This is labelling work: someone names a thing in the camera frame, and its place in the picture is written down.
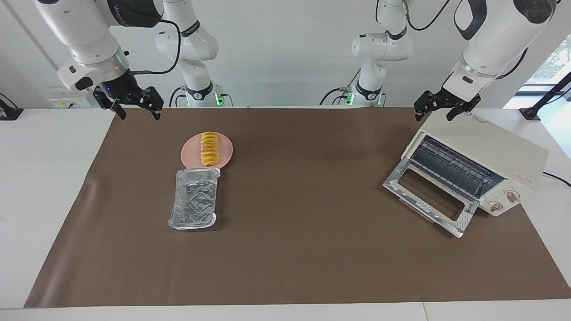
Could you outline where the yellow sliced bread loaf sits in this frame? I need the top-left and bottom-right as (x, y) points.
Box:
(200, 131), (219, 167)

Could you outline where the aluminium foil baking tray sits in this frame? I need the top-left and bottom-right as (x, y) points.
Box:
(168, 168), (221, 230)

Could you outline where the cream toaster oven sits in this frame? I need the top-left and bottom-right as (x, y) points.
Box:
(401, 111), (550, 218)

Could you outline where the glass oven door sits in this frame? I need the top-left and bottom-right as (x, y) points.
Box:
(383, 157), (480, 238)

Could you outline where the pink round plate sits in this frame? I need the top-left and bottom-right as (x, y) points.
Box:
(181, 133), (234, 170)

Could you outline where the window with green view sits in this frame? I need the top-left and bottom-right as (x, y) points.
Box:
(517, 33), (571, 96)

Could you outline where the brown table mat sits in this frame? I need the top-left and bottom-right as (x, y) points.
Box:
(24, 107), (571, 308)

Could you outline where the black right base cable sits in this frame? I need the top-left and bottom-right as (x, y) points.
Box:
(168, 86), (188, 107)

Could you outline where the black base cable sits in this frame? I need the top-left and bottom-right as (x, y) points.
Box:
(168, 86), (188, 107)
(319, 67), (363, 106)

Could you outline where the white wall socket box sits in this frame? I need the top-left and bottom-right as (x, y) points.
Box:
(47, 86), (94, 109)

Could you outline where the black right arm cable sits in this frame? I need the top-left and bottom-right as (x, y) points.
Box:
(129, 19), (182, 75)

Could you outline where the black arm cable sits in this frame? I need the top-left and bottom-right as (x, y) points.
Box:
(129, 19), (182, 75)
(401, 0), (452, 32)

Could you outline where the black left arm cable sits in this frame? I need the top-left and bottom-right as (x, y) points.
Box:
(401, 0), (452, 32)

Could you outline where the black left base cable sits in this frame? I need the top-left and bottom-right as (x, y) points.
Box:
(319, 67), (363, 106)

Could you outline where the black desk clamp mount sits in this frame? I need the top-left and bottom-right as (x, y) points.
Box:
(0, 93), (24, 121)

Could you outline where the black oven power cable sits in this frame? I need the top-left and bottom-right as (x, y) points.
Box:
(542, 172), (571, 188)

